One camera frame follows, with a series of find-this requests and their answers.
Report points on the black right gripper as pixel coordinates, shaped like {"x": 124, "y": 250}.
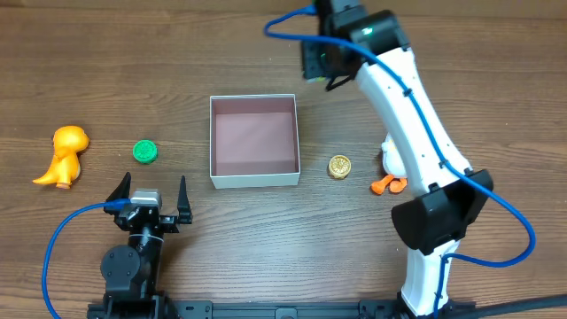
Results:
{"x": 310, "y": 60}

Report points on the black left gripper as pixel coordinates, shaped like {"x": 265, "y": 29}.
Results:
{"x": 148, "y": 220}

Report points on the white duck plush toy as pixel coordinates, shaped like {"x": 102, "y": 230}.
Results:
{"x": 396, "y": 178}

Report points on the multicolour puzzle cube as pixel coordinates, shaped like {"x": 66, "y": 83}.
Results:
{"x": 315, "y": 80}

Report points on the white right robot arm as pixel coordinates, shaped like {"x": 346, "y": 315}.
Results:
{"x": 448, "y": 194}

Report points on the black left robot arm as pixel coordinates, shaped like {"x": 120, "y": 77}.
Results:
{"x": 131, "y": 271}

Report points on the green wheel disc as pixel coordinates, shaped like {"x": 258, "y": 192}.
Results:
{"x": 145, "y": 151}

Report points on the orange dinosaur toy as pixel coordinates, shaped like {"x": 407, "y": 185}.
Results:
{"x": 65, "y": 167}

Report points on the white cardboard box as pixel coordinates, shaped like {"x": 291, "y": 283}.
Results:
{"x": 254, "y": 141}

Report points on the gold wheel disc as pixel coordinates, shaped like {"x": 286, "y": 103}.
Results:
{"x": 339, "y": 167}

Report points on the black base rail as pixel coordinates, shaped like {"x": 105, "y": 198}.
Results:
{"x": 369, "y": 309}

